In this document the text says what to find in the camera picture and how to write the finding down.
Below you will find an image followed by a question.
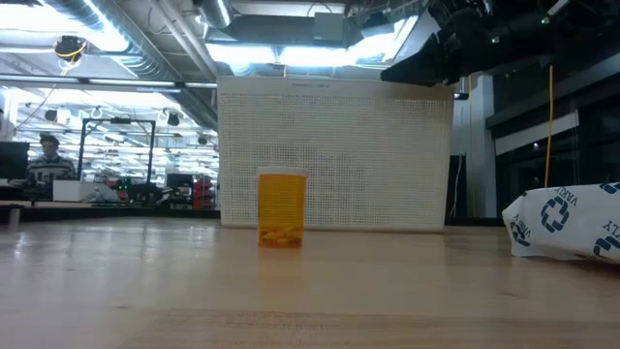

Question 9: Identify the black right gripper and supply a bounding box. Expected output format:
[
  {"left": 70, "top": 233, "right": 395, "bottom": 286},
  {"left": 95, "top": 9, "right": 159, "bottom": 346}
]
[{"left": 380, "top": 0, "right": 496, "bottom": 88}]

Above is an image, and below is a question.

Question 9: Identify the white packet with blue print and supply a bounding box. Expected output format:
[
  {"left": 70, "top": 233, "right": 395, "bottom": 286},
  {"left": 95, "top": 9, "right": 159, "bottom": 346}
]
[{"left": 501, "top": 181, "right": 620, "bottom": 266}]

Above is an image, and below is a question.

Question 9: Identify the grey ceiling box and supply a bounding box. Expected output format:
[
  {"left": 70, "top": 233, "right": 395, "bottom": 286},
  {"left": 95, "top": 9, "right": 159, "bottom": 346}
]
[{"left": 313, "top": 12, "right": 346, "bottom": 43}]

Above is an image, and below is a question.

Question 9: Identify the white building pillar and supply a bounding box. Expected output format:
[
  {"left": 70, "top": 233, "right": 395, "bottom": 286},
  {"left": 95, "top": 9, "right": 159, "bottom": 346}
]
[{"left": 449, "top": 72, "right": 498, "bottom": 219}]

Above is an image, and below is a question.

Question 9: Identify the white perforated panel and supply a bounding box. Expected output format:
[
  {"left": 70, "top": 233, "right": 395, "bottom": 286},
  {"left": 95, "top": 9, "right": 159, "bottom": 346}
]
[{"left": 216, "top": 76, "right": 456, "bottom": 232}]

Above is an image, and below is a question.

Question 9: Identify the orange pill bottle white cap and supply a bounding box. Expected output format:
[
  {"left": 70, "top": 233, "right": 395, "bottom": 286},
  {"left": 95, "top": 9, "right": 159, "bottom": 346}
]
[{"left": 256, "top": 166, "right": 309, "bottom": 250}]

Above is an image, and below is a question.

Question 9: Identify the white box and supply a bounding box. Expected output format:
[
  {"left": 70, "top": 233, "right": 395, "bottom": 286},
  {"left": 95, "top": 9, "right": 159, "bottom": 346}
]
[{"left": 51, "top": 179, "right": 99, "bottom": 203}]

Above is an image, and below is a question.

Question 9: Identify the person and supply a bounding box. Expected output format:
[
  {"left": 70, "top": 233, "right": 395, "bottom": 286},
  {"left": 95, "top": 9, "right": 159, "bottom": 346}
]
[{"left": 24, "top": 133, "right": 78, "bottom": 188}]

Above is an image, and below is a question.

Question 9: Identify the black computer monitor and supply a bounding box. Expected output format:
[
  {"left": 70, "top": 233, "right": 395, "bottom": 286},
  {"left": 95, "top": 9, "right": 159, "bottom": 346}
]
[{"left": 0, "top": 141, "right": 30, "bottom": 181}]

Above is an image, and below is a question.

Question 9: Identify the yellow hanging cable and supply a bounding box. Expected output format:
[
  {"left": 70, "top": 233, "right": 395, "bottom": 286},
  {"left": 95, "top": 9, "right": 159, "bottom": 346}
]
[{"left": 542, "top": 65, "right": 555, "bottom": 189}]

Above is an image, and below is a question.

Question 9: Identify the silver ceiling air duct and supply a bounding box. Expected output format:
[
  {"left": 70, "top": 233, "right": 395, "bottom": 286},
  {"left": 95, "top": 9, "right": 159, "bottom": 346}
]
[{"left": 43, "top": 0, "right": 219, "bottom": 130}]

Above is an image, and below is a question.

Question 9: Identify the black metal gantry frame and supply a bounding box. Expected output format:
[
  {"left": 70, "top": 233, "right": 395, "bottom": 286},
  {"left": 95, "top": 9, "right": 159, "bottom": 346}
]
[{"left": 77, "top": 117, "right": 157, "bottom": 184}]

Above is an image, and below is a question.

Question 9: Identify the black ceiling camera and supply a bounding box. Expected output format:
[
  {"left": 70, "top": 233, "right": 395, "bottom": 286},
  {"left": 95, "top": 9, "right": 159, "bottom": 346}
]
[{"left": 52, "top": 35, "right": 88, "bottom": 63}]

